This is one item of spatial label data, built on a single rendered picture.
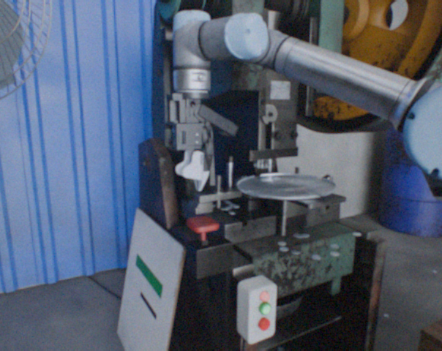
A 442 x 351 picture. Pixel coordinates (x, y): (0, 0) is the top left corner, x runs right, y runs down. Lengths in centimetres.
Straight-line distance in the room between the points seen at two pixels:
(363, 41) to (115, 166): 143
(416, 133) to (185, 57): 43
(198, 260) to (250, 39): 47
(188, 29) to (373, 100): 36
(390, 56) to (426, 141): 79
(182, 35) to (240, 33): 13
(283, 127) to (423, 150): 58
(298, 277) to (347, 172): 233
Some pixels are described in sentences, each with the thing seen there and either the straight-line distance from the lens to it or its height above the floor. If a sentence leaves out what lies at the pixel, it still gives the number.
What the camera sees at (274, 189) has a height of 78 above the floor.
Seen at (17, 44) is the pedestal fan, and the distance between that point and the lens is 100.
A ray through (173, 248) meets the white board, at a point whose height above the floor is 56.
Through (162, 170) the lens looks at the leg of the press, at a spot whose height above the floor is 79.
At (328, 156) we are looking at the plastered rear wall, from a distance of 304.
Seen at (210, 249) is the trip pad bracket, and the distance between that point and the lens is 77.
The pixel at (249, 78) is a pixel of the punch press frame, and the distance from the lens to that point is 91.
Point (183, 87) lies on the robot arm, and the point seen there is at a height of 105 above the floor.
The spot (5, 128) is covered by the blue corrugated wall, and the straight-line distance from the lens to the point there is 201.
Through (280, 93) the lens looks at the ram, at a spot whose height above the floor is 106.
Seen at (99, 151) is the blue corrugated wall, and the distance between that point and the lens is 204.
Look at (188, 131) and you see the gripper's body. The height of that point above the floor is 97.
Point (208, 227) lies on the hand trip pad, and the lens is 74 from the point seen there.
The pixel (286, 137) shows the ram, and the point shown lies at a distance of 101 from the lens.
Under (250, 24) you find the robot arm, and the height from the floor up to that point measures 115.
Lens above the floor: 102
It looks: 12 degrees down
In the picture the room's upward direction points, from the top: straight up
